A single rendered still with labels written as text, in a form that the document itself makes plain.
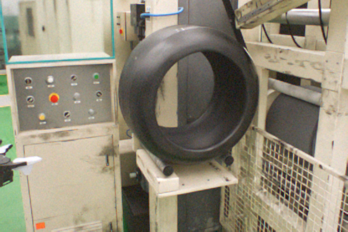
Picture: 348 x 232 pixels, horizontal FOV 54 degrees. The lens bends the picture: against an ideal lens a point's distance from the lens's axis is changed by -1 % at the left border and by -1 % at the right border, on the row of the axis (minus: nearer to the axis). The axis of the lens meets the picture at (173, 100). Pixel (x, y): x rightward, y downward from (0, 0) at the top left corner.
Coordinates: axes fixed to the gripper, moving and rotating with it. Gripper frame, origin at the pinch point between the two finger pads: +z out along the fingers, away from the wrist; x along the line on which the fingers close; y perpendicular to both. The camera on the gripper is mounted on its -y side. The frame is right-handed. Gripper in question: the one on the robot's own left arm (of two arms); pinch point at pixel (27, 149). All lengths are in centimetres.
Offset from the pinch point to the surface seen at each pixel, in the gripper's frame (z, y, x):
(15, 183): 107, 128, -150
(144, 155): 54, 18, 15
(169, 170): 39, 11, 37
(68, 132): 55, 23, -35
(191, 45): 44, -39, 36
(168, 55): 37, -35, 31
